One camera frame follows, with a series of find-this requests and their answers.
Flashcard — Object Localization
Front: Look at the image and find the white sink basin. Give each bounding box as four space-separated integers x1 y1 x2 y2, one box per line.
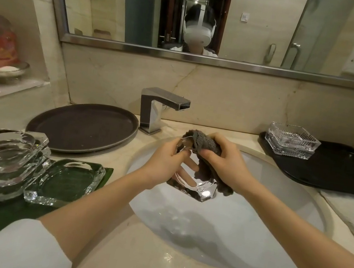
113 127 344 268

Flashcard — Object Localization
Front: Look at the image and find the round dark brown tray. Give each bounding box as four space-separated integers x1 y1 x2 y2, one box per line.
23 93 142 164

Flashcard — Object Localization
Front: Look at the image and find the white soap bar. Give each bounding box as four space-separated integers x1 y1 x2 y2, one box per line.
0 64 19 76

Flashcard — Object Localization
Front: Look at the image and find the person's right hand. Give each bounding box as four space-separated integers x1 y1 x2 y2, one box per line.
193 130 261 198

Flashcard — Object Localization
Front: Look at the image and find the person's right forearm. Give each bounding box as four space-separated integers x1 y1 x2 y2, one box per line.
228 181 354 268

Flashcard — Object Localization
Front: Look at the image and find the white sleeve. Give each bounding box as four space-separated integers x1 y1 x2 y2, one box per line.
0 214 79 268

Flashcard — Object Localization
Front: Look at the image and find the person's left hand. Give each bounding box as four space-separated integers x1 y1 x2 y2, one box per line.
137 132 204 197

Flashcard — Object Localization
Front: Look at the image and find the chrome square faucet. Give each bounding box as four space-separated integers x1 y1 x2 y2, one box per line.
135 85 193 141

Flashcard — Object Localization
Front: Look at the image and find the metal framed wall mirror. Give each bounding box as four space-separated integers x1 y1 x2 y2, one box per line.
32 0 354 89

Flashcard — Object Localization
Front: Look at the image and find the black rectangular tray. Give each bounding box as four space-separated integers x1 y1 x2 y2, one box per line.
252 130 354 196

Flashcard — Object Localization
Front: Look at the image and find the glass soap dish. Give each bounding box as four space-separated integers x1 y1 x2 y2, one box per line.
0 58 31 88

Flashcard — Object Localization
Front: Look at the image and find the person's left forearm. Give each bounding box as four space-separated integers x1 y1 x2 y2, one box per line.
32 150 159 268

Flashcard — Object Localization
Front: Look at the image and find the square ribbed glass ashtray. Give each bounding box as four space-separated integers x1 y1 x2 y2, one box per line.
262 132 318 161
265 121 324 154

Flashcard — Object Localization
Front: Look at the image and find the grey cleaning cloth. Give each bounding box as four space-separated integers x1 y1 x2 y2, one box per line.
173 127 242 198

